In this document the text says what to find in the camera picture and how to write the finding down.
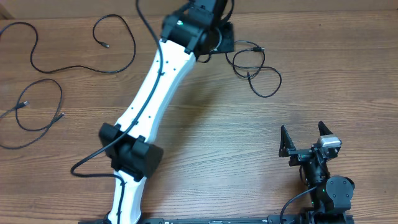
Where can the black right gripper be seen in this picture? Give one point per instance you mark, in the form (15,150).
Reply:
(299,155)

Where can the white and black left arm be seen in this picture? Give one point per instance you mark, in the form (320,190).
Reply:
(197,28)

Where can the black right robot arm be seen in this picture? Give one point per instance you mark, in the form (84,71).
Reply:
(330,195)

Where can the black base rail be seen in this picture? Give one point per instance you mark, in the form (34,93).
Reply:
(271,219)

